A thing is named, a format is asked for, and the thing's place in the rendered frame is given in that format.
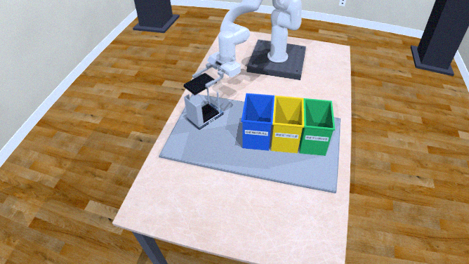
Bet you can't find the yellow bin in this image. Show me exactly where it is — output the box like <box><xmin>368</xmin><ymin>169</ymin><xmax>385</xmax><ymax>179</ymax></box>
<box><xmin>271</xmin><ymin>95</ymin><xmax>304</xmax><ymax>153</ymax></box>

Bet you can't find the green bin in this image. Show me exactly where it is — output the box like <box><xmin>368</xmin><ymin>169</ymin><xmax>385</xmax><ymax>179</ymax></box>
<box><xmin>300</xmin><ymin>98</ymin><xmax>335</xmax><ymax>156</ymax></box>

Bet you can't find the blue open bin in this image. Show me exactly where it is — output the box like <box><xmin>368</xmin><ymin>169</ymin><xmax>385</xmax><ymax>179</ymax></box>
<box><xmin>242</xmin><ymin>93</ymin><xmax>275</xmax><ymax>151</ymax></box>

